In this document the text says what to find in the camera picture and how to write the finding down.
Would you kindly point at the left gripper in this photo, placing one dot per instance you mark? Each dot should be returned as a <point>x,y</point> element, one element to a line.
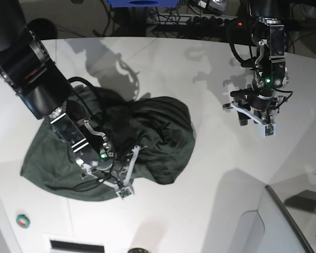
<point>261,105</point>

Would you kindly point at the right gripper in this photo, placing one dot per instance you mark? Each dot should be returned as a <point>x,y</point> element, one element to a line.
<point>110,173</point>

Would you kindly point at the dark green t-shirt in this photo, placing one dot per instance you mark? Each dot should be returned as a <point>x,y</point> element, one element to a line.
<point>162,125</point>

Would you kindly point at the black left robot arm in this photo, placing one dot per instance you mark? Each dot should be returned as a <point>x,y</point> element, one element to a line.
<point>264,24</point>

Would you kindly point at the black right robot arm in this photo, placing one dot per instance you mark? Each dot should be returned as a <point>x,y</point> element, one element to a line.
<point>26,66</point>

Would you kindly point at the black round knob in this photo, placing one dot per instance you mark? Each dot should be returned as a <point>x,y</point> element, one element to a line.
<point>138,250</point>

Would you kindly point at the green red emergency button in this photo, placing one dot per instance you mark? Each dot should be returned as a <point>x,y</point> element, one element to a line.
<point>23,221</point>

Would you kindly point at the white power strip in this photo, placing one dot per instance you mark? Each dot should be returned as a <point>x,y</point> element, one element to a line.
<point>187,19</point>

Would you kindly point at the grey monitor frame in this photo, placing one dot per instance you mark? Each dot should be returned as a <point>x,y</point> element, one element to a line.
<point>294,227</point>

